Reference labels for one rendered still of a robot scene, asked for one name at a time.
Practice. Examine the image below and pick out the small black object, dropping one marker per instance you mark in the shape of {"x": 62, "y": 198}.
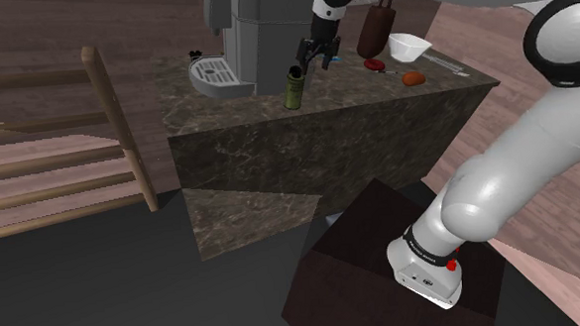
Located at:
{"x": 195, "y": 54}

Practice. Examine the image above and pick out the green bottle with black cap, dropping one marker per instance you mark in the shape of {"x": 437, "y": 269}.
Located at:
{"x": 294, "y": 91}

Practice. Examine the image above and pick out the pale grey long tool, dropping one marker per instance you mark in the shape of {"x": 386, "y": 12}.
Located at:
{"x": 445, "y": 64}

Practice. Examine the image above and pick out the orange fruit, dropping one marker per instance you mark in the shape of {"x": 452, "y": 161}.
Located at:
{"x": 414, "y": 79}

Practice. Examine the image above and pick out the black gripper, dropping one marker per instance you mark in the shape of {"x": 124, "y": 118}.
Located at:
{"x": 323, "y": 30}

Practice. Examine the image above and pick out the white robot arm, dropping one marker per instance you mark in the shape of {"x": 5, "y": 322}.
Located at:
{"x": 522, "y": 159}

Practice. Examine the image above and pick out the small blue object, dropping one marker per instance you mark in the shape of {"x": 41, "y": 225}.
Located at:
{"x": 335, "y": 59}

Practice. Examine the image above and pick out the grey coffee machine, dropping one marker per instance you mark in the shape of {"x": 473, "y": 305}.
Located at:
{"x": 261, "y": 42}

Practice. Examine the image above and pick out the white bowl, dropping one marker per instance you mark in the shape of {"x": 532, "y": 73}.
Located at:
{"x": 408, "y": 47}

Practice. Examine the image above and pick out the dark maroon robot stand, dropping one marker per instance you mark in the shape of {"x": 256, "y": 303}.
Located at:
{"x": 352, "y": 286}

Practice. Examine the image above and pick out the thin dark pen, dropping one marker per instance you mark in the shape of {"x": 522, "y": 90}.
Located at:
{"x": 388, "y": 71}

